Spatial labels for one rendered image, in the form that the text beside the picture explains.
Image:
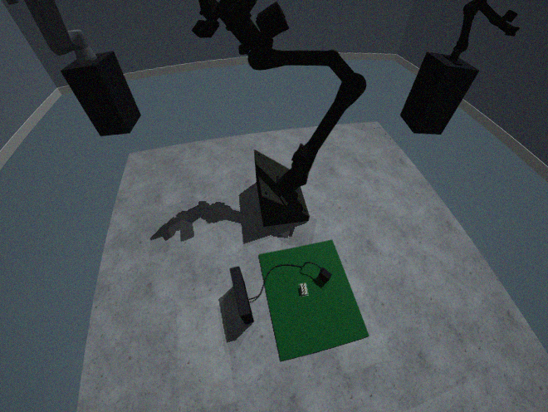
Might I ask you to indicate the green circuit board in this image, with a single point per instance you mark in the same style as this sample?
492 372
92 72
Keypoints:
309 315

